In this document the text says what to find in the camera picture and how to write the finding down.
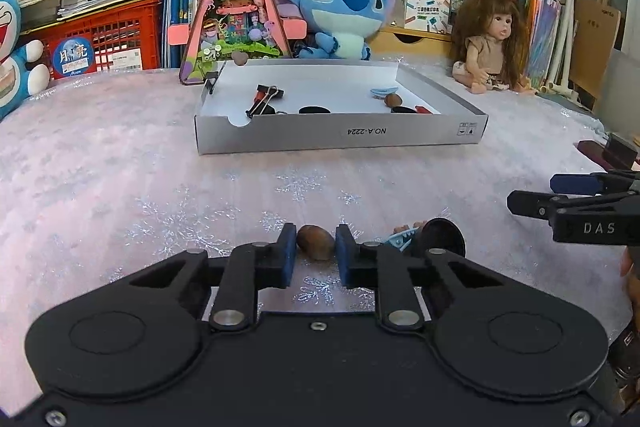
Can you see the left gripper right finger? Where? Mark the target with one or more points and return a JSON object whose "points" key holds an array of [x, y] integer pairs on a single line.
{"points": [[382, 269]]}

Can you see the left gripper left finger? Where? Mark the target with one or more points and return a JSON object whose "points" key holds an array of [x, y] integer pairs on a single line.
{"points": [[249, 269]]}

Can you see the blue hair clip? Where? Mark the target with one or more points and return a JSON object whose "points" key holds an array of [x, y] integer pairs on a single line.
{"points": [[383, 92], [405, 237]]}

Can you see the brown nut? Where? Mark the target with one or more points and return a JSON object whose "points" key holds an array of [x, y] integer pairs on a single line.
{"points": [[316, 243], [393, 100]]}

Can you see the black round cap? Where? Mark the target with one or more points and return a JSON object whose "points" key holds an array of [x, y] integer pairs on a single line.
{"points": [[440, 233]]}

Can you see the black binder clip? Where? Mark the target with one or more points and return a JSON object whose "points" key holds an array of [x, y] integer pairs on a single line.
{"points": [[262, 108]]}

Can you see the red marker cap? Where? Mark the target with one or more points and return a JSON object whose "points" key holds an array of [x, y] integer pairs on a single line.
{"points": [[422, 110]]}

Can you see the black round lid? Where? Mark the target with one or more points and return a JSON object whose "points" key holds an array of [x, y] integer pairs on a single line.
{"points": [[311, 109]]}

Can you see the black round puck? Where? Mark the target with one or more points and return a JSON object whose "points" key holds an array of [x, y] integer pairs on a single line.
{"points": [[403, 110]]}

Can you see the red small clip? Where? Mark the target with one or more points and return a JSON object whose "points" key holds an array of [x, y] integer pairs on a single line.
{"points": [[268, 93]]}

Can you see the red smartphone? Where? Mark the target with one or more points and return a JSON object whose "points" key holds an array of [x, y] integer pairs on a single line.
{"points": [[594, 151]]}

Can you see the black phone stand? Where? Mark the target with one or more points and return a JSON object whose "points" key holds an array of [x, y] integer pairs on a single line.
{"points": [[619, 153]]}

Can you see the white pipe stand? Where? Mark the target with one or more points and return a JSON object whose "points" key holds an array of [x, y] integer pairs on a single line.
{"points": [[558, 77]]}

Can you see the shallow white cardboard box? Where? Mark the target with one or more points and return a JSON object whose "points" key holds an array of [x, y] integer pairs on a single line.
{"points": [[357, 118]]}

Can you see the black clip on box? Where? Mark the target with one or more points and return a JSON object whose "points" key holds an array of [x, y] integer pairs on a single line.
{"points": [[214, 79]]}

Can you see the brown haired baby doll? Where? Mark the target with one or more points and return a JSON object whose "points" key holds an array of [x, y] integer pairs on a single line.
{"points": [[490, 47]]}

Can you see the wooden drawer box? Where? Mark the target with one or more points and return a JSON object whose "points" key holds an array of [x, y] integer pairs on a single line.
{"points": [[391, 40]]}

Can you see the pink triangular diorama house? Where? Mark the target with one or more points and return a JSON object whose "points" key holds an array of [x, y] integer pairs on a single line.
{"points": [[236, 31]]}

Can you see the blue Stitch plush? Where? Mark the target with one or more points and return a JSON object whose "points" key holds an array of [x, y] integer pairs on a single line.
{"points": [[341, 28]]}

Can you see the red plastic crate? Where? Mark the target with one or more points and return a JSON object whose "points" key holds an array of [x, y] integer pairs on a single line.
{"points": [[125, 37]]}

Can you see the white colourful carton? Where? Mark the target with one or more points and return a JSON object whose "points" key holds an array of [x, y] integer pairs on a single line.
{"points": [[423, 15]]}

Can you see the Doraemon plush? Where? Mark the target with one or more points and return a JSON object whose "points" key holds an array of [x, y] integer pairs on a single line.
{"points": [[22, 74]]}

